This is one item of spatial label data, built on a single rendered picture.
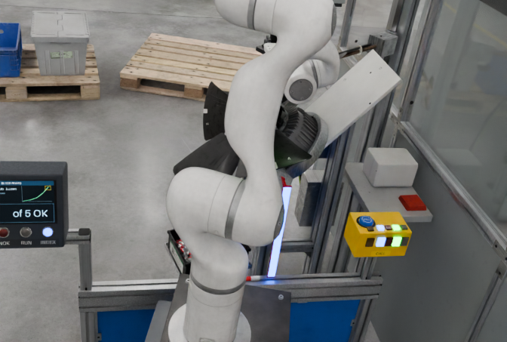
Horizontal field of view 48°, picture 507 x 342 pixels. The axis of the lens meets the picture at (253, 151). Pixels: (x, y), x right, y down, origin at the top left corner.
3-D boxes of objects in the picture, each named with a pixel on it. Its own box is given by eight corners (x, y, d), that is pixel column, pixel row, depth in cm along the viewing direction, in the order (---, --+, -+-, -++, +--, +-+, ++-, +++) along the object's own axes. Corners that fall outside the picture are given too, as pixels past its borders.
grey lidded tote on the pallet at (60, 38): (87, 48, 487) (85, 10, 470) (91, 77, 439) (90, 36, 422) (35, 48, 474) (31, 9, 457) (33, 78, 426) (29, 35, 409)
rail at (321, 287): (373, 289, 182) (379, 271, 178) (377, 299, 178) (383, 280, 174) (80, 302, 163) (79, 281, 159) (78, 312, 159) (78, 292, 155)
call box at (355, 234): (391, 238, 175) (399, 210, 170) (404, 260, 167) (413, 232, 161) (342, 238, 172) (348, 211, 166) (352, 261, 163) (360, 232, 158)
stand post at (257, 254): (250, 333, 260) (278, 166, 214) (253, 349, 253) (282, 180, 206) (240, 334, 259) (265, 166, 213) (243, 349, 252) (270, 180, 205)
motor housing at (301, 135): (268, 152, 213) (244, 132, 207) (313, 112, 207) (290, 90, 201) (281, 187, 194) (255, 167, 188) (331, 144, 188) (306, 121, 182)
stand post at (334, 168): (297, 331, 265) (348, 112, 206) (302, 346, 257) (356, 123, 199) (288, 331, 264) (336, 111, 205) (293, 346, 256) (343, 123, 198)
